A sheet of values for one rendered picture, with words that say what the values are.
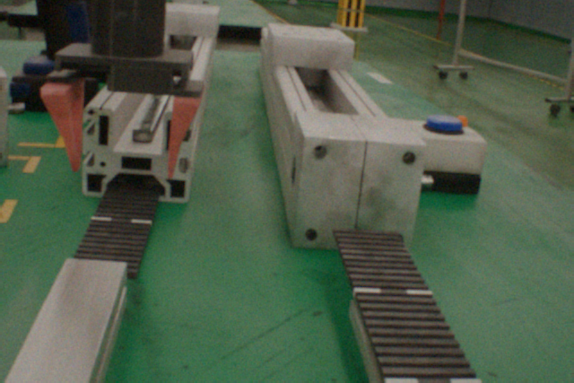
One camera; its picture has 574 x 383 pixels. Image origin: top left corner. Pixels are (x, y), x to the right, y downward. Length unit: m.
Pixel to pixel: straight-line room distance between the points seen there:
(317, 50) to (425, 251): 0.42
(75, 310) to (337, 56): 0.63
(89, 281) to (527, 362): 0.28
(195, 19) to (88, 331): 0.86
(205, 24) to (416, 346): 0.88
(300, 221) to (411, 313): 0.18
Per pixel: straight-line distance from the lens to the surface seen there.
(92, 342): 0.38
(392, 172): 0.57
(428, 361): 0.38
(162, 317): 0.47
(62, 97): 0.55
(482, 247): 0.64
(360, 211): 0.58
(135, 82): 0.53
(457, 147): 0.76
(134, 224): 0.60
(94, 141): 0.65
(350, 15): 10.80
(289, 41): 0.95
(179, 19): 1.20
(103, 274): 0.45
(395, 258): 0.50
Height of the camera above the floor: 1.01
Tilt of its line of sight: 17 degrees down
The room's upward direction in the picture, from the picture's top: 6 degrees clockwise
